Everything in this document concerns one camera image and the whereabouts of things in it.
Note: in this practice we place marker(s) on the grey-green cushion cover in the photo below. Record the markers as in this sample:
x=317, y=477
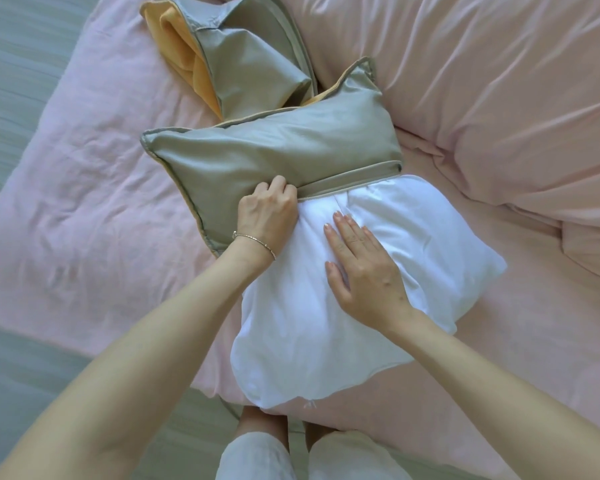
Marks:
x=250, y=59
x=280, y=149

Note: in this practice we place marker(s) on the person's left hand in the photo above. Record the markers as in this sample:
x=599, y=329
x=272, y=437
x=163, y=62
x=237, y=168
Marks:
x=270, y=214

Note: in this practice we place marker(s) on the pink duvet with white ruffle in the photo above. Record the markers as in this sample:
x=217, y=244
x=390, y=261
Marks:
x=505, y=94

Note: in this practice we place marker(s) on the person's left forearm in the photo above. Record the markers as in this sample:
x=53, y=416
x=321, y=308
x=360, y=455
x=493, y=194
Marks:
x=120, y=374

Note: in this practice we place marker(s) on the person's white trousers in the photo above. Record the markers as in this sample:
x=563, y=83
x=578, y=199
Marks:
x=260, y=459

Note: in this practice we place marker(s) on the person's right hand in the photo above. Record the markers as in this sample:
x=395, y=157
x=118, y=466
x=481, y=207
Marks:
x=370, y=279

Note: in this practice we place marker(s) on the white cushion insert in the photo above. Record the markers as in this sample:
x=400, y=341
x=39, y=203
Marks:
x=415, y=254

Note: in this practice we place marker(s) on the person's right forearm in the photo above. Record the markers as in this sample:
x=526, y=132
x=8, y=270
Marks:
x=510, y=399

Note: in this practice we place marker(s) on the pink bed sheet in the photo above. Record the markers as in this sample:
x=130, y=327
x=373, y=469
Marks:
x=80, y=219

